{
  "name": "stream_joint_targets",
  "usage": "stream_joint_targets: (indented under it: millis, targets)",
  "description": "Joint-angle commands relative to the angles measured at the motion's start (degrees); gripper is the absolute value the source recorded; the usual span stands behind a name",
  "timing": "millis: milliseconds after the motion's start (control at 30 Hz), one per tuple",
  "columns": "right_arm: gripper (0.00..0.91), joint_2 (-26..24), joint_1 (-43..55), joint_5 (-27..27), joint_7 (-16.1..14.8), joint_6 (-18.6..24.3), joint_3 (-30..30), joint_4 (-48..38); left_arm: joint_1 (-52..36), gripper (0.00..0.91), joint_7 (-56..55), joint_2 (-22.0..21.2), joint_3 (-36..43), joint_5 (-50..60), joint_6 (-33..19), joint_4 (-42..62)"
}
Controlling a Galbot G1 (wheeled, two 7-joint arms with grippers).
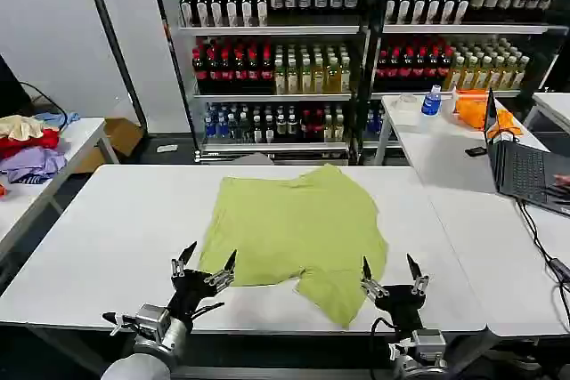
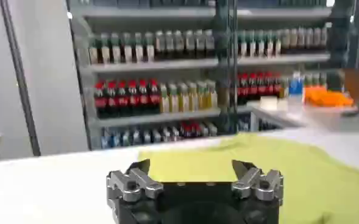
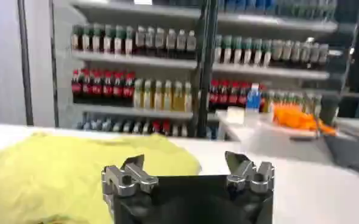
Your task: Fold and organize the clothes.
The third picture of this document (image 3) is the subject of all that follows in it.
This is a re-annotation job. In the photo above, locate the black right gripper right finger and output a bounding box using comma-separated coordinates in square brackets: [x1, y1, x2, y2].
[224, 151, 275, 195]

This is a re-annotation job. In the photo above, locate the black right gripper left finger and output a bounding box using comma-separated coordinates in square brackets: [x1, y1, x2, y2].
[101, 154, 159, 197]

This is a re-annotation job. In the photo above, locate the yellow-green shirt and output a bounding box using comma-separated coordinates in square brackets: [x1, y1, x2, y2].
[0, 132, 202, 224]

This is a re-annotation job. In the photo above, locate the white plastic container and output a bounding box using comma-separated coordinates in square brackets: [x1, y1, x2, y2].
[226, 106, 246, 124]

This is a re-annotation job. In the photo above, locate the orange cloth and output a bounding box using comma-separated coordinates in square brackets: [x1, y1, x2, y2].
[272, 103, 338, 136]

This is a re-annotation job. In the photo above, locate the blue-label water bottle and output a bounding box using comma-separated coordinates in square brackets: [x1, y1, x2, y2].
[246, 83, 261, 111]

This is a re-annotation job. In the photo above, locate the shelf rack with drink bottles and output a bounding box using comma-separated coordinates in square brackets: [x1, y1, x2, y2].
[68, 0, 212, 138]
[209, 0, 343, 141]

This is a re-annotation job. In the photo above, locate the black partition post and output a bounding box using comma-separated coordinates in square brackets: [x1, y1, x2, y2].
[16, 0, 35, 126]

